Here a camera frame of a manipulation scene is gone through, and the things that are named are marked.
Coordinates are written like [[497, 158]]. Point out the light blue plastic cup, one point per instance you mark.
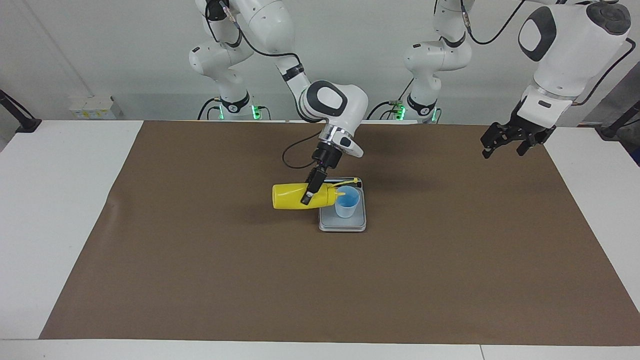
[[347, 209]]

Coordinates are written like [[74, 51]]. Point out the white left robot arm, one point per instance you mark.
[[570, 55]]

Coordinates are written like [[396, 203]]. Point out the silver digital kitchen scale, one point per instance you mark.
[[345, 224]]

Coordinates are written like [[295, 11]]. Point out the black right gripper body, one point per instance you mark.
[[327, 156]]

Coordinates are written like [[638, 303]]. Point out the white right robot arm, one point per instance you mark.
[[350, 105]]

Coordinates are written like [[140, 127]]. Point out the yellow squeeze bottle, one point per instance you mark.
[[287, 197]]

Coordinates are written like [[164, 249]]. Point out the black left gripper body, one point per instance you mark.
[[520, 132]]

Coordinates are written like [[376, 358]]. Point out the black clamp stand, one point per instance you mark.
[[612, 131], [25, 122]]

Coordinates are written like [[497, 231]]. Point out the brown table mat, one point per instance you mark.
[[320, 280]]

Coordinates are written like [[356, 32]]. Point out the white wall socket box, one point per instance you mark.
[[92, 107]]

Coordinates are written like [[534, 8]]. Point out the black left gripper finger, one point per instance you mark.
[[527, 145], [493, 137]]

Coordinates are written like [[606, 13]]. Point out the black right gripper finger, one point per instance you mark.
[[315, 185]]

